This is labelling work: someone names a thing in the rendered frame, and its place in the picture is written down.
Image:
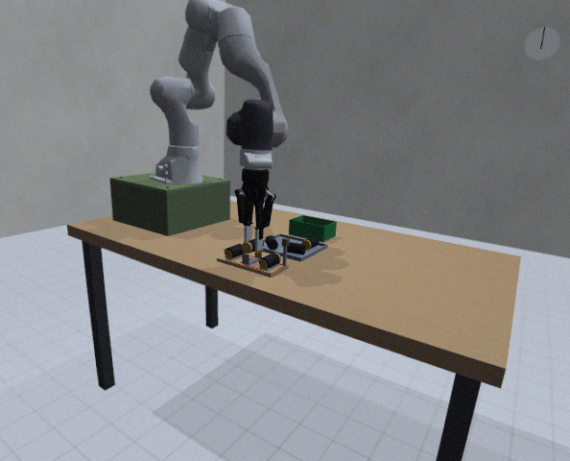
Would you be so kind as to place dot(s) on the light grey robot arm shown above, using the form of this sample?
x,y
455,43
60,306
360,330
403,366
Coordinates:
x,y
260,125

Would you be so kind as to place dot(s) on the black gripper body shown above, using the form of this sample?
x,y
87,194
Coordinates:
x,y
255,180

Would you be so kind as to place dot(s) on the black battery with gold end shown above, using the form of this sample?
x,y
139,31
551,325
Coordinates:
x,y
249,246
296,248
236,250
271,242
311,242
272,259

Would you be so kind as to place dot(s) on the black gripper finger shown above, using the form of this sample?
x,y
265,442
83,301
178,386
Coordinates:
x,y
263,215
245,211

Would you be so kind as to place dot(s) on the light blue tray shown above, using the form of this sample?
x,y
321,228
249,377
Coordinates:
x,y
320,247

